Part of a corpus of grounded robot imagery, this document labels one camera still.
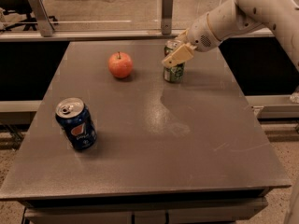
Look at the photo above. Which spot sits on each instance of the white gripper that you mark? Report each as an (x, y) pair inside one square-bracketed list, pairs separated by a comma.
[(200, 34)]

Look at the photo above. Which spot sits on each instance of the green soda can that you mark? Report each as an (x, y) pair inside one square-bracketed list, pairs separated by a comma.
[(175, 73)]

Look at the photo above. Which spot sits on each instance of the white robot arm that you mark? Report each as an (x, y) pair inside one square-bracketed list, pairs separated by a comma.
[(239, 17)]

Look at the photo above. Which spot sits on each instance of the blue pepsi can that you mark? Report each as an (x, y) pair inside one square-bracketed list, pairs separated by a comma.
[(74, 118)]

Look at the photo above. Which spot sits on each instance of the red apple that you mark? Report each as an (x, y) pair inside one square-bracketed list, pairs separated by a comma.
[(120, 65)]

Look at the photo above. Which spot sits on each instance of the grey table drawer front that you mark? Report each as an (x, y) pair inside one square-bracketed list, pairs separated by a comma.
[(193, 212)]

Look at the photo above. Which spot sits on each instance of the black office chair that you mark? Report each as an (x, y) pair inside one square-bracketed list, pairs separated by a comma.
[(21, 7)]

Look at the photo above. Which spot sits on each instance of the middle metal bracket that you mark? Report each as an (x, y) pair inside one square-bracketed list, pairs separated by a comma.
[(166, 20)]

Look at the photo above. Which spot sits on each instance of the metal bracket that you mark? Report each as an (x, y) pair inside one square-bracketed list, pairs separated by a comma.
[(166, 20), (45, 27)]

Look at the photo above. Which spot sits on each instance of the left metal bracket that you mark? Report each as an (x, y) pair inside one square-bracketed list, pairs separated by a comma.
[(45, 27)]

